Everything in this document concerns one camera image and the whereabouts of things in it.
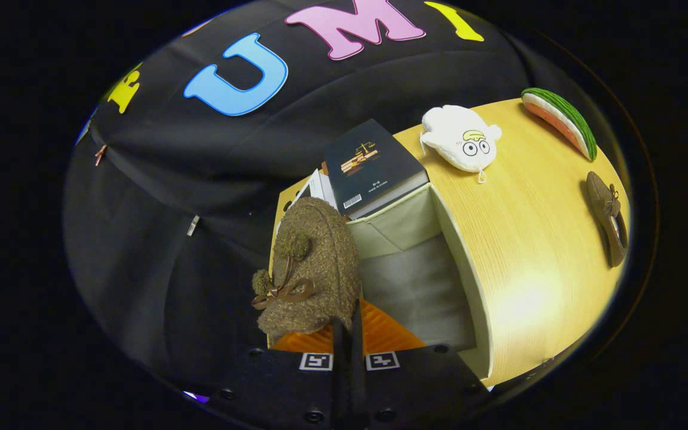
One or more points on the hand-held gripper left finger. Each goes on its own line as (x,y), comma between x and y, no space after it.
(339,382)

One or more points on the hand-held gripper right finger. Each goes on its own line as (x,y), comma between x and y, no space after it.
(359,382)

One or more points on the grey and cream storage box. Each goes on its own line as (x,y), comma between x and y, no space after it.
(415,286)

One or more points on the brown fuzzy shoe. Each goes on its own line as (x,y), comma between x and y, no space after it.
(320,257)
(604,203)

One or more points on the black backdrop cloth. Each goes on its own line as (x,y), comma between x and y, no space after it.
(171,280)

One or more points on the white portrait book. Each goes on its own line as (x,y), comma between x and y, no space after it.
(315,186)

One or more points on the silver clip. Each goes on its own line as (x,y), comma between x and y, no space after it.
(193,225)

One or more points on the dark hardcover book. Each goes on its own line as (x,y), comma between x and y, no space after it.
(374,161)

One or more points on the white plush toy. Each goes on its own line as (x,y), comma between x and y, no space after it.
(451,137)

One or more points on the copper clip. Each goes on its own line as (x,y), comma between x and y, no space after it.
(100,154)

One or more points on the watermelon slice toy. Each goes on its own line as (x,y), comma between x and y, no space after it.
(565,119)

